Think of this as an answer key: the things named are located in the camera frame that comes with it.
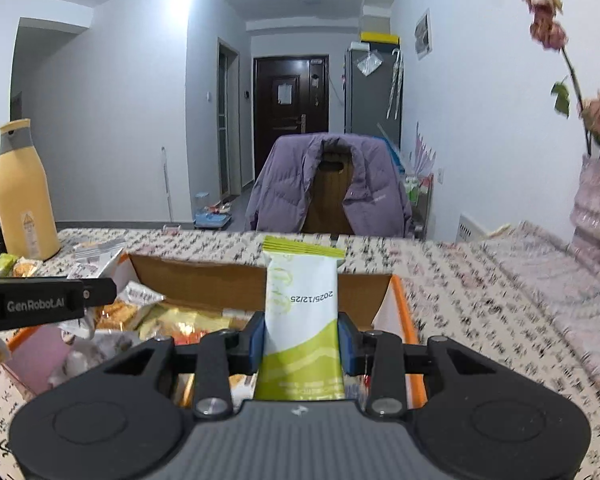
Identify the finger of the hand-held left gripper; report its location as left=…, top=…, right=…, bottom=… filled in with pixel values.
left=82, top=277, right=117, bottom=308

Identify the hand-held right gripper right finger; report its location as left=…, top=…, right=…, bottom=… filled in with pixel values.
left=336, top=311, right=501, bottom=421

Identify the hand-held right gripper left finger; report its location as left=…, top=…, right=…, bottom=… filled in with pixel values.
left=102, top=312, right=266, bottom=421

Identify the green white snack packet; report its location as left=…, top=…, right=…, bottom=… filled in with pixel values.
left=252, top=235, right=348, bottom=402

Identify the heap of snacks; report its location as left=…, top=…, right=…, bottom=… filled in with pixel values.
left=50, top=280, right=371, bottom=408

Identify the red orange cardboard box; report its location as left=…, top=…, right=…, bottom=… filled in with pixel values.
left=7, top=252, right=427, bottom=411

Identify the pile of loose snack packets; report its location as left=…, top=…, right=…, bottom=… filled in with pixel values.
left=0, top=240, right=128, bottom=281

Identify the yellow bottle with grey collar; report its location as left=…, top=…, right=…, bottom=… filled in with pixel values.
left=0, top=119, right=62, bottom=261

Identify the blue pet water feeder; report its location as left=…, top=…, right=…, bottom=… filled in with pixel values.
left=194, top=192, right=231, bottom=228

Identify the wooden chair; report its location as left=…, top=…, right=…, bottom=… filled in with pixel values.
left=300, top=140, right=356, bottom=235

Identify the purple padded jacket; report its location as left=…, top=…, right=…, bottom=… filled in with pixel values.
left=245, top=132, right=413, bottom=238

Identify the grey interior door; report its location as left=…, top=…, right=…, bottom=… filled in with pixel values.
left=216, top=37, right=242, bottom=198

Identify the dark brown entrance door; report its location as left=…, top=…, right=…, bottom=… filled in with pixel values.
left=252, top=54, right=330, bottom=173

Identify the pink patterned folded cloth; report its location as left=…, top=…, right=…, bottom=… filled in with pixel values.
left=472, top=220, right=600, bottom=411

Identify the grey refrigerator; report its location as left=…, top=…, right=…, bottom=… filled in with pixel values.
left=344, top=44, right=403, bottom=143

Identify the folded white umbrella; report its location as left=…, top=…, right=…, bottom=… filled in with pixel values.
left=386, top=49, right=405, bottom=121

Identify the clear plastic bag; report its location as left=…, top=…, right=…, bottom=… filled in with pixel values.
left=355, top=51, right=383, bottom=77

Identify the pink textured vase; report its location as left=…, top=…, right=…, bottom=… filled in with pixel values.
left=569, top=154, right=600, bottom=281

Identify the yellow black box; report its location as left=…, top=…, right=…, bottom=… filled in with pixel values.
left=360, top=31, right=400, bottom=47

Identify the wire cart with bottles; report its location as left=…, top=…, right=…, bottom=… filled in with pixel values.
left=402, top=172, right=433, bottom=238

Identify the white wall panel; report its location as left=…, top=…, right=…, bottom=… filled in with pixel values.
left=414, top=8, right=433, bottom=61

